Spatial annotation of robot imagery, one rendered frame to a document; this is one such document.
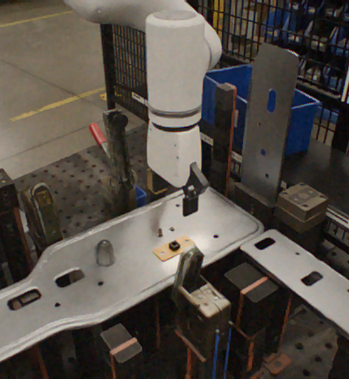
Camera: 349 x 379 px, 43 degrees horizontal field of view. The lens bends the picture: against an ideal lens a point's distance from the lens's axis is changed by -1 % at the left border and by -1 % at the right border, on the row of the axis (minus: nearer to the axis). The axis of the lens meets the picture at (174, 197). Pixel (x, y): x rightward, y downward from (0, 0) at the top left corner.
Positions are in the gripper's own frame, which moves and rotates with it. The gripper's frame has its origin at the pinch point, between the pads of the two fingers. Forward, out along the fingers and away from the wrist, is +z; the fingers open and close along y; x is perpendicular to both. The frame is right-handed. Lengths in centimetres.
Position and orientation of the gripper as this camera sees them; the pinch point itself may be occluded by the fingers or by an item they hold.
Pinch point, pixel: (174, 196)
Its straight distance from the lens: 80.3
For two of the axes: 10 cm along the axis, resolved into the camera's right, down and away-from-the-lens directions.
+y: 5.9, 4.7, -6.6
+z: 0.0, 8.1, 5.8
